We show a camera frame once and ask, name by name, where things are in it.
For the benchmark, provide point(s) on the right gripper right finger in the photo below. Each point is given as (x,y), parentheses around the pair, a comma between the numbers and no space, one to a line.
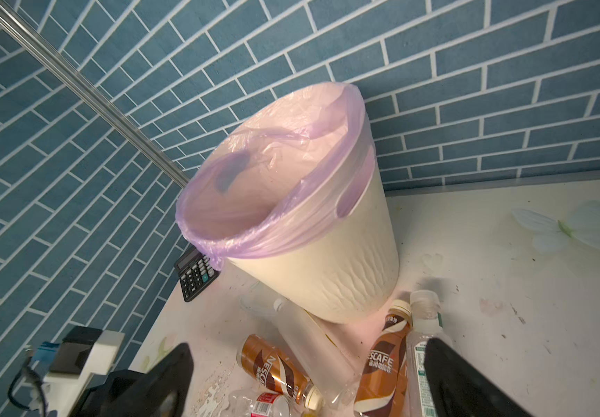
(459,389)

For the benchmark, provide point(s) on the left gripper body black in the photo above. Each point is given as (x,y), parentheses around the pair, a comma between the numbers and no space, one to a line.
(115,397)

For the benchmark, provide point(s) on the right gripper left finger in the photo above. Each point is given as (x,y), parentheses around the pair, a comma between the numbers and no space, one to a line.
(163,390)

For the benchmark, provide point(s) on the clear bottle red label yellow cap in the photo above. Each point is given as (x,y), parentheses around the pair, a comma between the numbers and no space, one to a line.
(251,403)

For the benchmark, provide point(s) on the white ribbed trash bin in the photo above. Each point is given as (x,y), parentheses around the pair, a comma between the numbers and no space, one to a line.
(347,274)

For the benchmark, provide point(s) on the purple plastic bin liner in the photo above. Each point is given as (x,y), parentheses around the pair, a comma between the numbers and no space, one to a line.
(283,179)

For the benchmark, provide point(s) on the brown coffee bottle upright-lying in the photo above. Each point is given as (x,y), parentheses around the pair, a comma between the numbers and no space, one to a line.
(383,385)

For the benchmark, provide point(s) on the clear bottle green white label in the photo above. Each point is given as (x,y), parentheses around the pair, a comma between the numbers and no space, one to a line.
(427,324)

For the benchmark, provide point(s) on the brown coffee bottle lying sideways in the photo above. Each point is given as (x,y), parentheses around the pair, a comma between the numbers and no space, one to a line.
(273,369)

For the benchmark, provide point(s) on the black desk calculator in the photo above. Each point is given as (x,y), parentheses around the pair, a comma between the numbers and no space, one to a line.
(195,273)

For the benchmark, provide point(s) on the frosted clear square bottle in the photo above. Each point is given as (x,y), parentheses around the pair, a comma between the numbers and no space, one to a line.
(326,365)

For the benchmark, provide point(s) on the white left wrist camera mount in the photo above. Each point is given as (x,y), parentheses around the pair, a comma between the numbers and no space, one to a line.
(83,355)

